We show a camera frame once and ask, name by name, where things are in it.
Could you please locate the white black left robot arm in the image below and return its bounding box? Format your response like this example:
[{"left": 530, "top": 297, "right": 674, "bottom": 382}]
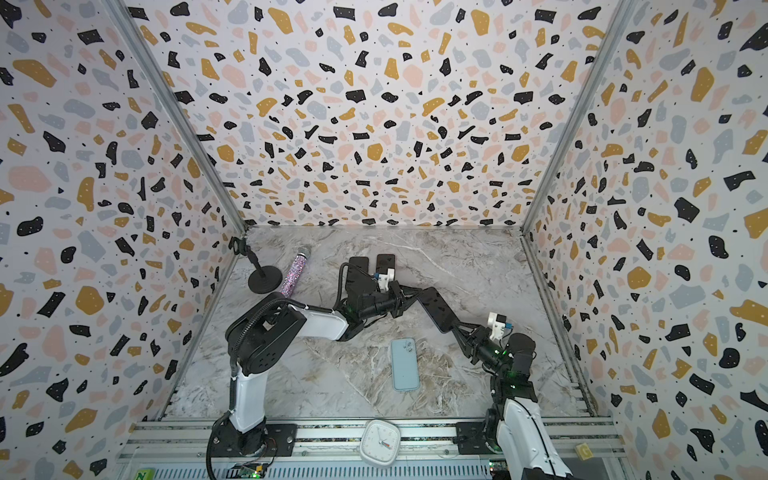
[{"left": 225, "top": 273, "right": 421, "bottom": 434}]

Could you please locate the aluminium frame post left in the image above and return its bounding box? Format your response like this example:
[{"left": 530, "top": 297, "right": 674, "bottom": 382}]
[{"left": 103, "top": 0, "right": 247, "bottom": 236}]

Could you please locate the black phone case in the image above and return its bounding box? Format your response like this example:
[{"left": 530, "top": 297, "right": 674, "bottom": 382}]
[{"left": 347, "top": 256, "right": 369, "bottom": 282}]

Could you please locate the black round microphone stand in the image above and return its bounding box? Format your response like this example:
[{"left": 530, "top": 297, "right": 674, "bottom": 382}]
[{"left": 228, "top": 237, "right": 283, "bottom": 294}]

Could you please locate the blue smartphone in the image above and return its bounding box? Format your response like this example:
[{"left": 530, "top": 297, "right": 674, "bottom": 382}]
[{"left": 418, "top": 287, "right": 460, "bottom": 334}]

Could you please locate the light blue phone case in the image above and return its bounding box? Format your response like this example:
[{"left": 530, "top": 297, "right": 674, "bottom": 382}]
[{"left": 390, "top": 338, "right": 420, "bottom": 392}]

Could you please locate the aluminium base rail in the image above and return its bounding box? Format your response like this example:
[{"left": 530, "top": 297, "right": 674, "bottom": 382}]
[{"left": 116, "top": 417, "right": 635, "bottom": 479}]

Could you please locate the aluminium frame post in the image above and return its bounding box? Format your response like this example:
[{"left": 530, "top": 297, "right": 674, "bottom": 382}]
[
  {"left": 103, "top": 0, "right": 247, "bottom": 236},
  {"left": 521, "top": 0, "right": 637, "bottom": 238}
]

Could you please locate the purple glitter microphone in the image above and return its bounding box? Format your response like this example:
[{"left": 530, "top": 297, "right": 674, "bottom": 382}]
[{"left": 278, "top": 245, "right": 311, "bottom": 297}]

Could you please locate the black corrugated cable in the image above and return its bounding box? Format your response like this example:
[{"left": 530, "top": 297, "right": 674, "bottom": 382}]
[{"left": 205, "top": 262, "right": 367, "bottom": 480}]

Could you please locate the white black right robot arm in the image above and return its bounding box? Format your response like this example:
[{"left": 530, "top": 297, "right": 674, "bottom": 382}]
[{"left": 452, "top": 322, "right": 574, "bottom": 479}]

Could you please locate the aluminium frame post right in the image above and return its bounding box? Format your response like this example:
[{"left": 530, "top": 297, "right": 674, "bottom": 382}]
[{"left": 521, "top": 0, "right": 637, "bottom": 238}]

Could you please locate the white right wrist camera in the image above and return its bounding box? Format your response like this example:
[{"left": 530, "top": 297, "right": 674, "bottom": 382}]
[{"left": 487, "top": 312, "right": 513, "bottom": 342}]

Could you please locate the pink silicone phone case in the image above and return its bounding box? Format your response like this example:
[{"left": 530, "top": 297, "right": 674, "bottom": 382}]
[{"left": 375, "top": 254, "right": 396, "bottom": 275}]

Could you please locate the white square clock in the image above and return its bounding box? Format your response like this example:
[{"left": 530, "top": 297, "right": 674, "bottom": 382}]
[{"left": 359, "top": 419, "right": 401, "bottom": 468}]

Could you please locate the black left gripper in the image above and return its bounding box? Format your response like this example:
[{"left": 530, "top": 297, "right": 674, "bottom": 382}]
[{"left": 357, "top": 284, "right": 421, "bottom": 324}]

